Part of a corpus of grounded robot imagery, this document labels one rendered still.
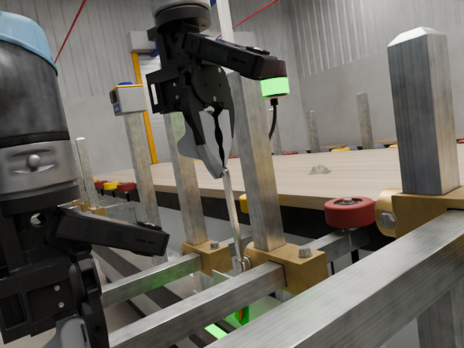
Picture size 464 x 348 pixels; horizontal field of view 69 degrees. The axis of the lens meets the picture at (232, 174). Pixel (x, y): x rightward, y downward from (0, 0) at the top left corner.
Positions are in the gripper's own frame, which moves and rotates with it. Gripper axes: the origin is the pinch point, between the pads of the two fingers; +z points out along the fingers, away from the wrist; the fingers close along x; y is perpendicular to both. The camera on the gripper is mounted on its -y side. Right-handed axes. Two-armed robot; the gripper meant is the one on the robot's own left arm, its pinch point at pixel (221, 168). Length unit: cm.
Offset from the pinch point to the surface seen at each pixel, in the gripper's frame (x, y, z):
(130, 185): -63, 104, 11
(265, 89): -10.0, -2.8, -9.9
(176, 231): -56, 71, 30
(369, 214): -19.3, -12.7, 11.8
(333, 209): -17.2, -7.9, 10.4
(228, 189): 0.2, -0.8, 2.8
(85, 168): -50, 116, 0
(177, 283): -21, 37, 31
